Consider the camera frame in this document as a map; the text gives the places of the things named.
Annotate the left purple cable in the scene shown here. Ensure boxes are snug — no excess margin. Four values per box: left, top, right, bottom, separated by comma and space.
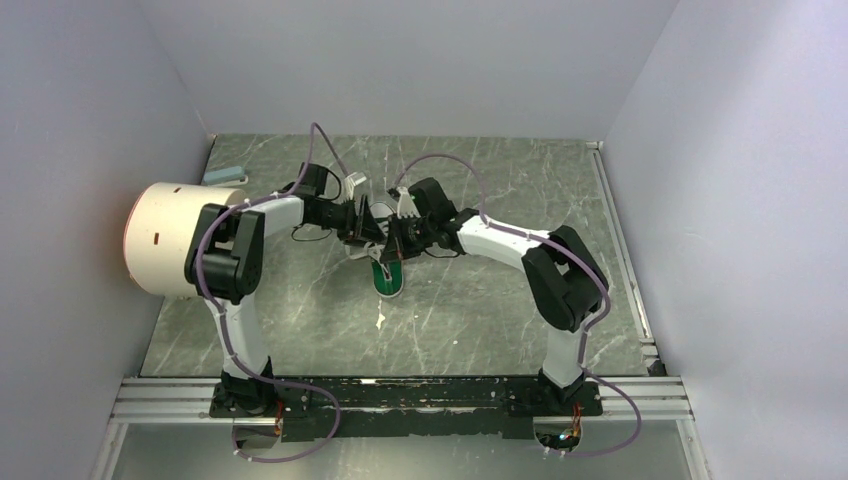
192, 121, 343, 465

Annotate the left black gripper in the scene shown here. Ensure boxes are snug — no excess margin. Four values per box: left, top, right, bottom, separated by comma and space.
310, 193, 387, 248

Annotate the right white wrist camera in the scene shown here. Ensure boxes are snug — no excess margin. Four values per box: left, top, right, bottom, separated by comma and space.
389, 186, 420, 219

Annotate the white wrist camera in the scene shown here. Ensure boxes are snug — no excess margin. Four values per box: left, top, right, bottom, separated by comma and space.
342, 172, 367, 198
389, 186, 420, 219

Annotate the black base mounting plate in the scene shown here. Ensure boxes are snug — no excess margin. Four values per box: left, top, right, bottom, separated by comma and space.
208, 375, 603, 442

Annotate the green canvas sneaker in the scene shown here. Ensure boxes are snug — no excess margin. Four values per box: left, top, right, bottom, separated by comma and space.
366, 201, 404, 298

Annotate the cream cylindrical container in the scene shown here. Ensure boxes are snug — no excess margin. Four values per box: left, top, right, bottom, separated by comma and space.
123, 182, 247, 297

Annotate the small light blue block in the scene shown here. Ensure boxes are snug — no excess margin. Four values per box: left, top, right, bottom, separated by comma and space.
201, 166, 249, 187

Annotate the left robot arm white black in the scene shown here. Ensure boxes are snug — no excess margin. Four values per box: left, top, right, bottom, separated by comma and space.
184, 164, 397, 417

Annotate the aluminium frame rail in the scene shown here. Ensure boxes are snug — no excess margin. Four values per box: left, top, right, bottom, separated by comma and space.
109, 140, 696, 425

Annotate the white shoelace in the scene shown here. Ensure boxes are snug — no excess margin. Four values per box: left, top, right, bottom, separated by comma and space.
344, 201, 396, 260

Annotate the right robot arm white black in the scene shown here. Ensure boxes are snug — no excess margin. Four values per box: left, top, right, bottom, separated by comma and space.
380, 178, 610, 414

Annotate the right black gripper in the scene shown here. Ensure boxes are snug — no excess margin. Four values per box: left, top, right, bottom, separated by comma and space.
380, 211, 436, 264

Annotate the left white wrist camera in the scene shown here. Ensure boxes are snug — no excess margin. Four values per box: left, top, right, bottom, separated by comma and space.
342, 172, 367, 198

